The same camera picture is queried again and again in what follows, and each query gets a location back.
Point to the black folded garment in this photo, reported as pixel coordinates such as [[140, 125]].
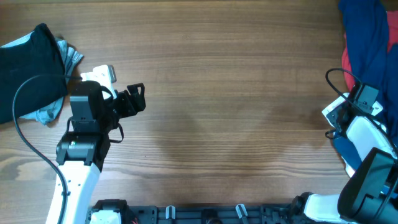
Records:
[[39, 55]]

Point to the grey camouflage garment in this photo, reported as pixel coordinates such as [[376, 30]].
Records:
[[71, 58]]

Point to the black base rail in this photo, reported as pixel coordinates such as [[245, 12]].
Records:
[[118, 211]]

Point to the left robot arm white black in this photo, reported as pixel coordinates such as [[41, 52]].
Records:
[[81, 152]]

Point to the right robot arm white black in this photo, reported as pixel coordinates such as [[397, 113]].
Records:
[[370, 195]]

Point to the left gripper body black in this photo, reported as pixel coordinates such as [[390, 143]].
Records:
[[127, 103]]

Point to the red t-shirt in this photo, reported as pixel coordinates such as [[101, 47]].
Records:
[[392, 20]]

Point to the blue t-shirt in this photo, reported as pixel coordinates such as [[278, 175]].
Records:
[[367, 36]]

